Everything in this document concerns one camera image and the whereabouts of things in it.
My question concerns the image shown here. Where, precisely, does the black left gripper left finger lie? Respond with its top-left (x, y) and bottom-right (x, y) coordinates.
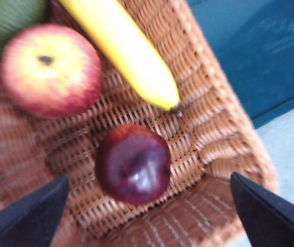
top-left (0, 174), bottom-right (71, 247)

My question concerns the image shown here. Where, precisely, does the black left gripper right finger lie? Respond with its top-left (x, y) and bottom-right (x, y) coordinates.
top-left (230, 171), bottom-right (294, 247)

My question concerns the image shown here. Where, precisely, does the dark red plum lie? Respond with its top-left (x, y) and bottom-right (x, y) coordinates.
top-left (95, 124), bottom-right (172, 205)

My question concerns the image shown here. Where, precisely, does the brown wicker basket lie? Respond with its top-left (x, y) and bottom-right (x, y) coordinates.
top-left (0, 0), bottom-right (279, 247)

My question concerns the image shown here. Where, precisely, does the red yellow apple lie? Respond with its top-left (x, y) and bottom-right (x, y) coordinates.
top-left (0, 23), bottom-right (104, 119)

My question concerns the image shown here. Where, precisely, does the dark green plastic tray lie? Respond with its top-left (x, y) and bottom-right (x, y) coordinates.
top-left (187, 0), bottom-right (294, 129)

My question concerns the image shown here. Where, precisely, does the yellow banana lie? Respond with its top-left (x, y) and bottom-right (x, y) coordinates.
top-left (58, 0), bottom-right (183, 117)

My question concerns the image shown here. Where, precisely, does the green vegetable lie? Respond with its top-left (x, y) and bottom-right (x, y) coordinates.
top-left (0, 0), bottom-right (47, 64)

